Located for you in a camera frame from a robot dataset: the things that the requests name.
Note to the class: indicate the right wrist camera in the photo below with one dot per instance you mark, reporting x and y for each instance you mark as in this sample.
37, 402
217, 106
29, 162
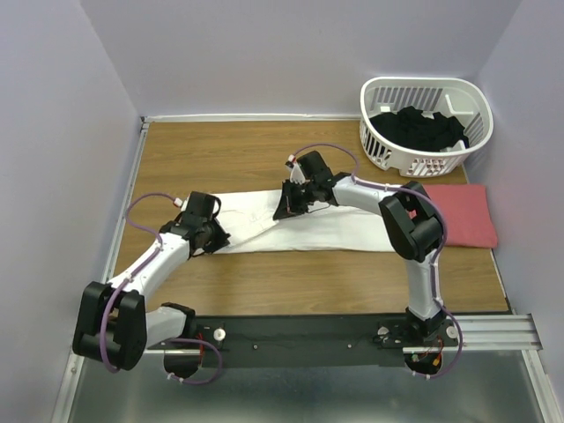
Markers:
296, 174

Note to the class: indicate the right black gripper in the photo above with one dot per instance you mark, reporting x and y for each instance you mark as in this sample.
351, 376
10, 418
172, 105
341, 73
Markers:
286, 207

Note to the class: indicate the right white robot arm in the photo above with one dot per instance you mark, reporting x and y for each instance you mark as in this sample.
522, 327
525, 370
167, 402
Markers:
415, 228

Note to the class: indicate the white plastic laundry basket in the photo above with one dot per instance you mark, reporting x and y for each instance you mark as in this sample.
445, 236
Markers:
449, 96

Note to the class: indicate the white printed t-shirt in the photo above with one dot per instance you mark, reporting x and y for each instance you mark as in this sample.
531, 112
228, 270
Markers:
248, 218

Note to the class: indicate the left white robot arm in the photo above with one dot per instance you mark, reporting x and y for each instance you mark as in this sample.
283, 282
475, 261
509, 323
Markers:
113, 325

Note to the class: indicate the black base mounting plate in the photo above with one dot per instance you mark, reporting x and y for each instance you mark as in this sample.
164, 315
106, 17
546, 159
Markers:
194, 360

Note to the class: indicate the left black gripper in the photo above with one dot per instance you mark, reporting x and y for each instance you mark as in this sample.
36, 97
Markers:
221, 240

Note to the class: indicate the black clothes in basket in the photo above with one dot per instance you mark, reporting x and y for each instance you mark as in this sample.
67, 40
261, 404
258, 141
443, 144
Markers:
410, 129

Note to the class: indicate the folded red t-shirt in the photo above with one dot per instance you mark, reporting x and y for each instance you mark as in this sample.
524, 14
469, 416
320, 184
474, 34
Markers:
466, 212

